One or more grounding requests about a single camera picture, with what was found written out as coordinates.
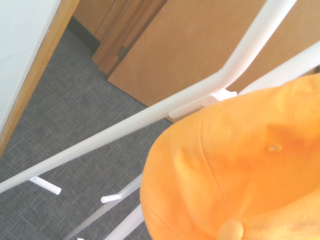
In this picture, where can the black baseboard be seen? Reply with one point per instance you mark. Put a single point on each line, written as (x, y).
(82, 35)

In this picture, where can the wooden door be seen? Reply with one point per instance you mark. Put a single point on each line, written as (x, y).
(187, 50)

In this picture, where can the orange baseball cap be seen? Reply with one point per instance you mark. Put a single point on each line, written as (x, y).
(237, 175)

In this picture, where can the wooden wall edge trim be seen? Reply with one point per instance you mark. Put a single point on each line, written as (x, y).
(37, 75)

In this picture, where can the wooden door frame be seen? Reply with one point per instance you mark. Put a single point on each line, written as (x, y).
(112, 20)

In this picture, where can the white coat rack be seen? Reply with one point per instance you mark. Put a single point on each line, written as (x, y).
(125, 125)

